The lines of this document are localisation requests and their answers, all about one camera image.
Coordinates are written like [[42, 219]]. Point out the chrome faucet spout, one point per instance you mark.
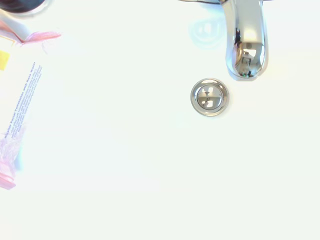
[[246, 37]]

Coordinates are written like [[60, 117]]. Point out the dark round glass container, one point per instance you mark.
[[22, 6]]

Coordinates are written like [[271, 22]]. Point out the white facial wipes packet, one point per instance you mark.
[[17, 100]]

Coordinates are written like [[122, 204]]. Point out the white ceramic sink basin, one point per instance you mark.
[[125, 150]]

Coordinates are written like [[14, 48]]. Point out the chrome sink drain plug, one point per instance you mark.
[[209, 97]]

